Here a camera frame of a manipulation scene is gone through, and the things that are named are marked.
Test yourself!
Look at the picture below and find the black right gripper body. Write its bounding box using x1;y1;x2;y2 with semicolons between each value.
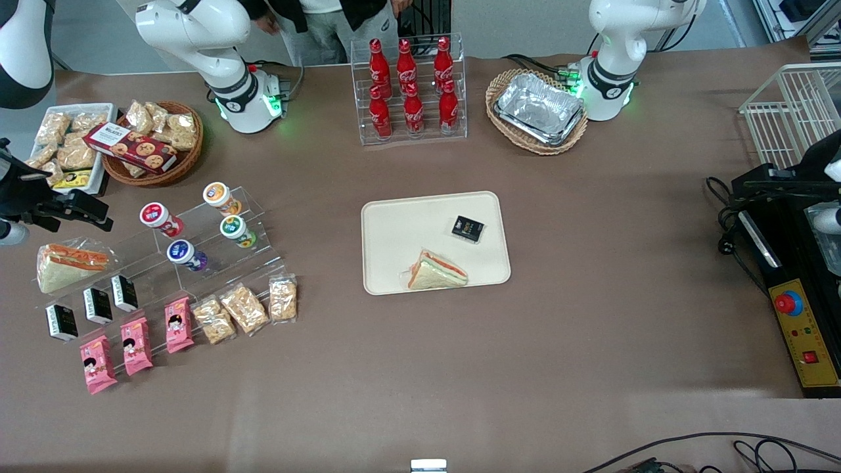
0;139;56;221

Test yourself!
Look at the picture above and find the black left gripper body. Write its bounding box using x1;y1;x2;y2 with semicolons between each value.
796;129;841;188

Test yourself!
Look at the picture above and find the green lid gum bottle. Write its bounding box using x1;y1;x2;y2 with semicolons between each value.
219;214;257;249

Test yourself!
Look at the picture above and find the red lid gum bottle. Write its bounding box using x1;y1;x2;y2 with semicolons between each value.
139;202;185;238

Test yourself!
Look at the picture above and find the purple lid gum bottle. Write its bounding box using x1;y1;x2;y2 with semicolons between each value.
166;239;210;273

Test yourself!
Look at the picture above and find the orange lid gum bottle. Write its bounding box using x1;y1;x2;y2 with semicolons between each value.
202;182;242;217

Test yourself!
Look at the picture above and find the aluminium foil tray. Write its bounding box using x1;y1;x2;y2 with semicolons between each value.
494;72;585;146

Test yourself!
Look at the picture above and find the cream plastic tray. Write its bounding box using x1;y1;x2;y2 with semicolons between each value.
361;191;512;296

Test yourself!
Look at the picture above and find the yellow snack packet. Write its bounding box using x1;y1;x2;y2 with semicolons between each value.
53;169;93;190

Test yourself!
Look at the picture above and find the wrapped triangle sandwich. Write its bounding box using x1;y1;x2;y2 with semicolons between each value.
36;240;112;294
401;248;469;291

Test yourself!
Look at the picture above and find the black control box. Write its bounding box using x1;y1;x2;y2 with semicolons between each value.
733;164;841;399

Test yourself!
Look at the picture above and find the red cookie box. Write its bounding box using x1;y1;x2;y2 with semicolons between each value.
83;122;178;174

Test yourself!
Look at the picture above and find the small black white box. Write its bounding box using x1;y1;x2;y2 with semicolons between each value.
110;274;139;312
83;288;114;325
45;304;78;342

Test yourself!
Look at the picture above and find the white plastic bin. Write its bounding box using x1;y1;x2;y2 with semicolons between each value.
20;103;118;196

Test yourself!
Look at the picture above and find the brown wicker basket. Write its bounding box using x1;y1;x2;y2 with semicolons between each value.
102;101;204;188

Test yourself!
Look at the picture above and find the metal equipment shelf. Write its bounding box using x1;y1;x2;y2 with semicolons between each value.
752;0;841;48

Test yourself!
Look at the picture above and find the pink snack packet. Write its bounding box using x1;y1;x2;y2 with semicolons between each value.
120;317;154;376
164;297;195;354
80;335;118;395

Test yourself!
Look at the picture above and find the clear peanut brittle packet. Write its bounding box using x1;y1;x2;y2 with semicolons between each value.
219;283;270;336
193;296;236;346
269;274;298;324

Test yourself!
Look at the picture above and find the clear acrylic stepped shelf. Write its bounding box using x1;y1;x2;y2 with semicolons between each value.
39;186;290;375

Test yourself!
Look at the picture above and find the light wicker basket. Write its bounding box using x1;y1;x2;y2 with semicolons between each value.
486;68;589;156

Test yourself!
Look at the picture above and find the standing person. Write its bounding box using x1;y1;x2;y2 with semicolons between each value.
238;0;415;66

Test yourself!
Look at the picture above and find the small black snack packet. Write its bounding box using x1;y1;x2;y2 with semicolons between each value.
451;215;486;244

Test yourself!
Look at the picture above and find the red cola bottle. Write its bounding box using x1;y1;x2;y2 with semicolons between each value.
396;39;419;96
403;83;425;136
433;36;455;93
369;85;394;139
438;79;460;132
369;38;392;99

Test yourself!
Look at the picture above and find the clear acrylic bottle rack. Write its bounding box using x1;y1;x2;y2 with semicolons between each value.
350;33;468;145

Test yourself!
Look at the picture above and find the black slatted chair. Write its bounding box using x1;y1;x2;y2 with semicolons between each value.
397;0;453;39

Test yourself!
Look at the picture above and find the white wire basket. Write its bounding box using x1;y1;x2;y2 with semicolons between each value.
739;62;841;168

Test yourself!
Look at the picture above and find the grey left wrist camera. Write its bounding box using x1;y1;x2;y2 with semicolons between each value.
806;203;841;236

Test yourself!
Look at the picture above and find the black cable with plug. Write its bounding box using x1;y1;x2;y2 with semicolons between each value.
706;175;771;293

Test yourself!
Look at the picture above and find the black right base cable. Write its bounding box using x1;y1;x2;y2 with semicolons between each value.
248;59;306;101

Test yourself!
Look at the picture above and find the black base cable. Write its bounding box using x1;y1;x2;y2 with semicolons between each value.
503;54;582;83
248;59;306;101

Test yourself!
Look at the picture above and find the black floor cable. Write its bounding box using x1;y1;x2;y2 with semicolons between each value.
581;432;841;473

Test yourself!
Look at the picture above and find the black left base cable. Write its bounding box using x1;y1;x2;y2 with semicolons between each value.
503;54;582;83

